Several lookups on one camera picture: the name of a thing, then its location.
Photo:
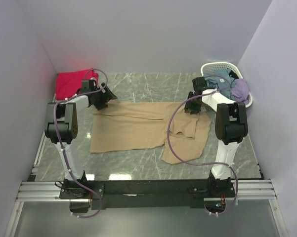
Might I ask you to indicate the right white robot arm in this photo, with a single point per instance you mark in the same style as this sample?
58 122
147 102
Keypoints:
230 128

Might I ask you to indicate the aluminium frame rail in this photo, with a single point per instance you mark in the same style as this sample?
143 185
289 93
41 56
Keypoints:
257 213

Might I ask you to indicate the beige t-shirt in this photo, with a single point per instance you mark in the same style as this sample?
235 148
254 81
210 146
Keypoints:
126 126

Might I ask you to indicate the white laundry basket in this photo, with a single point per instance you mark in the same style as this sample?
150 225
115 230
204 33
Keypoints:
212 67

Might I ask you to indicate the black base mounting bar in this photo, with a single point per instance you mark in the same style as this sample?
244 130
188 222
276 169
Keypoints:
145 193

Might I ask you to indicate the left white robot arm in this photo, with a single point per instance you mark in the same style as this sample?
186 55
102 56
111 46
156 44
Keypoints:
61 128

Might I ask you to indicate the blue t-shirt in basket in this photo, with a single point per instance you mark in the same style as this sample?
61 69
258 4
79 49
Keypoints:
224 80

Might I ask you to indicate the folded red t-shirt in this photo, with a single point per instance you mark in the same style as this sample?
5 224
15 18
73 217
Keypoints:
68 83

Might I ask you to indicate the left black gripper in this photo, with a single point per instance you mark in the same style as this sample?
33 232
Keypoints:
106 96

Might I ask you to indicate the purple t-shirt in basket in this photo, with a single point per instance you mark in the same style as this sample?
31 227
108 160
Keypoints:
240 91

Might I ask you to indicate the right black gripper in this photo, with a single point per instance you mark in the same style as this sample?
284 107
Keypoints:
195 110

